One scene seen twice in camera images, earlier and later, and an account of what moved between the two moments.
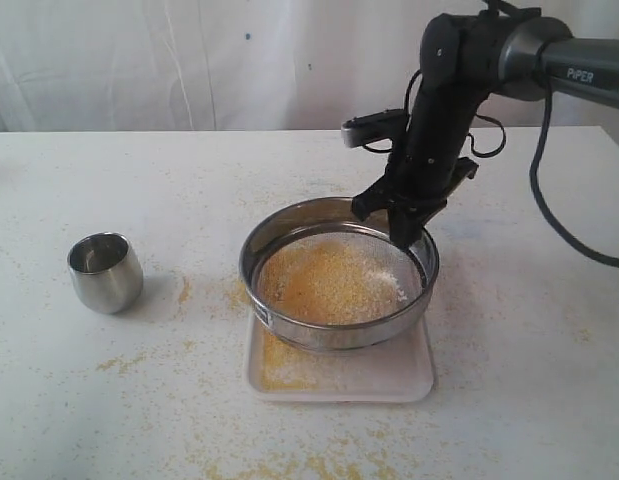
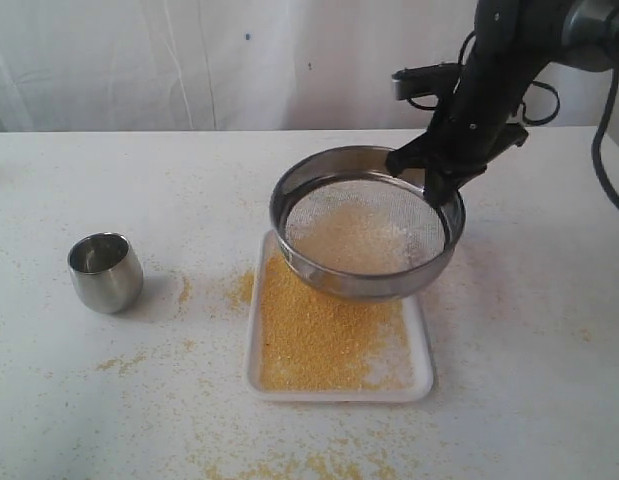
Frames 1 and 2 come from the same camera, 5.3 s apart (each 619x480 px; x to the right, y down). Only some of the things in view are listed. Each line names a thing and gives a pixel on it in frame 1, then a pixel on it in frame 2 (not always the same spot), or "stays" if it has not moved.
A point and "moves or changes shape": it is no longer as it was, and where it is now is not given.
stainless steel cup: [107, 272] stays
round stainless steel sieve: [316, 275] moves or changes shape
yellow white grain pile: [335, 281] to [366, 231]
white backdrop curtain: [240, 65] stays
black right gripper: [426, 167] to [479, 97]
